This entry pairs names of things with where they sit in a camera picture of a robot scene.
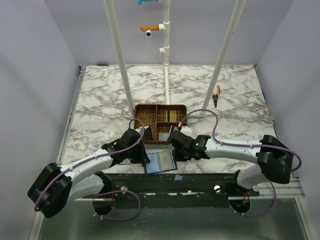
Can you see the yellow handled pliers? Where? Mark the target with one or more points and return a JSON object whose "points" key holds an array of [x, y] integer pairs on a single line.
{"points": [[215, 96]]}

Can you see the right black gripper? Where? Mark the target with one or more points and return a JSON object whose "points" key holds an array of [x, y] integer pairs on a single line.
{"points": [[173, 139]]}

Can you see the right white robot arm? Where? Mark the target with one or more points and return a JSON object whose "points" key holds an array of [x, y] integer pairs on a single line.
{"points": [[270, 158]]}

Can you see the orange hook peg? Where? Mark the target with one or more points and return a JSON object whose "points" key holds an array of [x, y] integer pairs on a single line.
{"points": [[150, 28]]}

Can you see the gold credit card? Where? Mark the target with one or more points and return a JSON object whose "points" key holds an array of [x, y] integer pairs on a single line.
{"points": [[171, 116]]}

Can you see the woven brown divided tray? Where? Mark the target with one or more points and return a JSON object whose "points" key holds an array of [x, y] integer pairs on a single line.
{"points": [[154, 115]]}

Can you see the right white slanted pipe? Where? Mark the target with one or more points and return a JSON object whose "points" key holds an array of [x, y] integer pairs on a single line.
{"points": [[233, 23]]}

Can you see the aluminium rail frame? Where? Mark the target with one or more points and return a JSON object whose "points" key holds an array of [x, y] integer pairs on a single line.
{"points": [[101, 112]]}

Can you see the white slanted pipe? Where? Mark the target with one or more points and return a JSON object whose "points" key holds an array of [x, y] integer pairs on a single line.
{"points": [[114, 29], [233, 23]]}

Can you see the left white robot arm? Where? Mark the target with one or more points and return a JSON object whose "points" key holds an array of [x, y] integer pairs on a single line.
{"points": [[52, 188]]}

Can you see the blue hook peg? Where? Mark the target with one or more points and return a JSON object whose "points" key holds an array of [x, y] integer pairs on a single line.
{"points": [[140, 2]]}

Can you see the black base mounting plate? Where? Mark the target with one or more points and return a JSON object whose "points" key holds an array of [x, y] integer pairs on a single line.
{"points": [[189, 190]]}

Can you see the black VIP credit card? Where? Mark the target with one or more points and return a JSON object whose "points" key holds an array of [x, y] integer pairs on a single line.
{"points": [[148, 135]]}

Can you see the blue leather card holder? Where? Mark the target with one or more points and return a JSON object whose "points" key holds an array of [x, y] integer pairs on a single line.
{"points": [[160, 162]]}

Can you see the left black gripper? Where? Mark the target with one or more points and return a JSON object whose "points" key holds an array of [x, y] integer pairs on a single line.
{"points": [[142, 158]]}

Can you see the centre white pipe stand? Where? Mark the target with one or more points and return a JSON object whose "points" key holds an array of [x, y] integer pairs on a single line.
{"points": [[165, 28]]}

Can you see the left white slanted pipe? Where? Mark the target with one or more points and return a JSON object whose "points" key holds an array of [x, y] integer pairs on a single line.
{"points": [[114, 29]]}

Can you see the small blue white ball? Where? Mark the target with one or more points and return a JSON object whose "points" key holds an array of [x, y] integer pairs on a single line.
{"points": [[148, 33]]}

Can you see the white diamond credit card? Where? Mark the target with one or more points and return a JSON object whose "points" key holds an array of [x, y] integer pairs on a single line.
{"points": [[163, 137]]}

